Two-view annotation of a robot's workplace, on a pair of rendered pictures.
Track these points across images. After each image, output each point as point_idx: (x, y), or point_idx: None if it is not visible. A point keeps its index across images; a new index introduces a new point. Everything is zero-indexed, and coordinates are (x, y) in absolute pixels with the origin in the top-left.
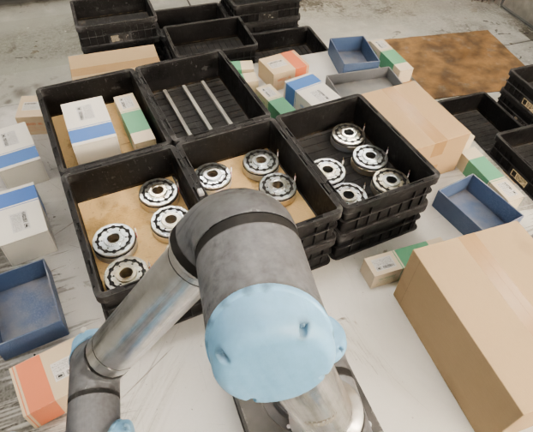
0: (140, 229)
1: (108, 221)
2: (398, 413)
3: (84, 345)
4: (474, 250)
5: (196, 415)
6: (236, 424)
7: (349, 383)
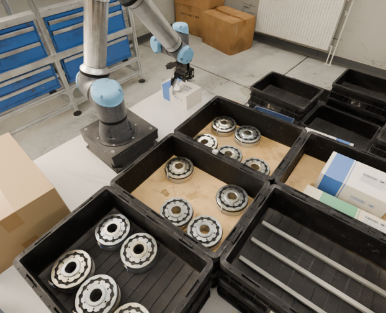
0: (244, 151)
1: (266, 148)
2: (74, 162)
3: (185, 45)
4: (3, 205)
5: (165, 130)
6: None
7: (87, 84)
